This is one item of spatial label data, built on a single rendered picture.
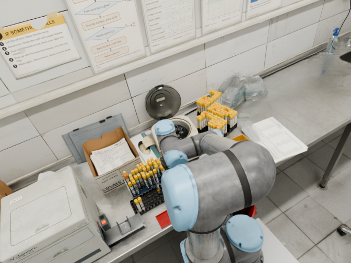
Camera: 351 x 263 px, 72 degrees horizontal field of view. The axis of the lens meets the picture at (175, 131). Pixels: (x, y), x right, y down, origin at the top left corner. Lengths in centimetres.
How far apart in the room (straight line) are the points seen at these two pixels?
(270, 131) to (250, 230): 78
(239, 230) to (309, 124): 96
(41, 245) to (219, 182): 71
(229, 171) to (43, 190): 81
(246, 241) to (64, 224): 60
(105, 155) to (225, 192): 107
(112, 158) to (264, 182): 105
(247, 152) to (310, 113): 126
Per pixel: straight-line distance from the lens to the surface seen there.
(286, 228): 217
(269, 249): 107
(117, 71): 130
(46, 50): 125
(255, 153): 47
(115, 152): 142
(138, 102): 147
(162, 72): 145
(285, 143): 145
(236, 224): 84
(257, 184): 45
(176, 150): 81
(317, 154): 271
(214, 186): 43
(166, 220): 117
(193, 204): 42
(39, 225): 100
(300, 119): 165
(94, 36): 125
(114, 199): 130
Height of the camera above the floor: 190
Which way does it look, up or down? 42 degrees down
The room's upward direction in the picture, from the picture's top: 10 degrees counter-clockwise
